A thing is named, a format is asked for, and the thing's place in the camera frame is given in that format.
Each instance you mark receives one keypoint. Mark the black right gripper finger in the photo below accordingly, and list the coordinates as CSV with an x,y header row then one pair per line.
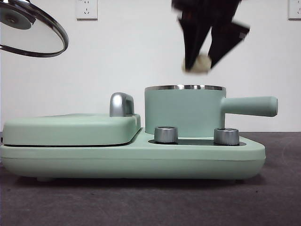
x,y
221,44
192,42

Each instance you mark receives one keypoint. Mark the ridged white bun green dots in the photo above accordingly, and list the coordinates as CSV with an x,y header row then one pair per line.
x,y
201,63

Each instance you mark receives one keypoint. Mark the glass pot lid green knob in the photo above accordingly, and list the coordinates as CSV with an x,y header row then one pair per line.
x,y
28,37

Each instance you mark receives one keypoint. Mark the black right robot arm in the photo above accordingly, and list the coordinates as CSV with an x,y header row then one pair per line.
x,y
207,9

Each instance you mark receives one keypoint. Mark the silver control knob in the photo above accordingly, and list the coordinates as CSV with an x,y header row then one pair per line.
x,y
165,134
226,136

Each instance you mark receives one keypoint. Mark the black control panel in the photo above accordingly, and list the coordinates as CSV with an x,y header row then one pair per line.
x,y
195,142

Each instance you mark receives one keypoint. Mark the mint green breakfast machine base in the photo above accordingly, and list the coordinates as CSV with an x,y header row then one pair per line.
x,y
131,162

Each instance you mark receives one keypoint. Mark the mint green griddle cover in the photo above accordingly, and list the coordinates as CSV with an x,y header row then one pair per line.
x,y
70,129

